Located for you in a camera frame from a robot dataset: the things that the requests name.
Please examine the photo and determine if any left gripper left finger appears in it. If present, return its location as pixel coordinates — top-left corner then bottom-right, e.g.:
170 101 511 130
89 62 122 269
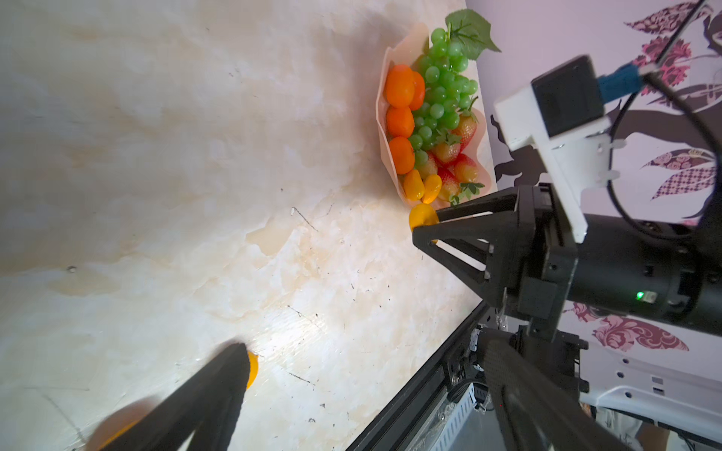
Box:
102 342 251 450

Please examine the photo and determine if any pink petal-shaped fruit bowl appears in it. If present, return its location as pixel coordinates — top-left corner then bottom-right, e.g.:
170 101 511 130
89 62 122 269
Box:
375 23 498 209

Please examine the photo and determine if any orange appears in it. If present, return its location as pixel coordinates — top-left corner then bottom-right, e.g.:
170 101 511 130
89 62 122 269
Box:
385 106 416 138
409 71 426 112
384 65 416 108
388 136 416 175

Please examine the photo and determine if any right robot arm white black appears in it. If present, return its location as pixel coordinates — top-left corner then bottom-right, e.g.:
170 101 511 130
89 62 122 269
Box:
413 184 721 340

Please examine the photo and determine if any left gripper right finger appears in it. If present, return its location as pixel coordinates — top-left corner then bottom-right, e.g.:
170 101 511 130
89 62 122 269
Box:
479 329 629 450

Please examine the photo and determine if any green grape bunch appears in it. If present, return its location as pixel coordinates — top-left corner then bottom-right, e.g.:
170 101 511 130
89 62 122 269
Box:
412 9 501 154

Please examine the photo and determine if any yellow kumquat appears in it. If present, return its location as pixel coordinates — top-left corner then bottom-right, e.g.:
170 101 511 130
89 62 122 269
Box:
402 169 425 202
421 174 443 205
409 203 440 231
246 351 259 389

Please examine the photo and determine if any white slotted cable duct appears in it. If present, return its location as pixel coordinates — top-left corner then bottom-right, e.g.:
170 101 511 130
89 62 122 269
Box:
428 383 477 451

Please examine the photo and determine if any black base frame rail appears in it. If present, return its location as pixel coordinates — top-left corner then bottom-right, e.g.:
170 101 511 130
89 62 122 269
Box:
346 301 590 451

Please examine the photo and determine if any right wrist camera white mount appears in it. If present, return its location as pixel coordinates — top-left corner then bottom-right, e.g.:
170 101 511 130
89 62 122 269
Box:
494 56 643 244

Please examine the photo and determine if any strawberry lone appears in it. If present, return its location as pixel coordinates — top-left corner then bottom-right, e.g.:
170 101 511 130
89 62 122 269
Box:
416 153 439 180

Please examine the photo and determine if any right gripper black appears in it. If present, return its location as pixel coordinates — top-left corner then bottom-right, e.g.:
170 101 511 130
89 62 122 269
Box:
412 183 577 319

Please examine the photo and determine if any strawberry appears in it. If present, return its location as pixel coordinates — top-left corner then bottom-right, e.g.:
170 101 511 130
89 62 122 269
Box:
451 110 479 151
437 169 485 206
450 153 479 183
432 133 462 166

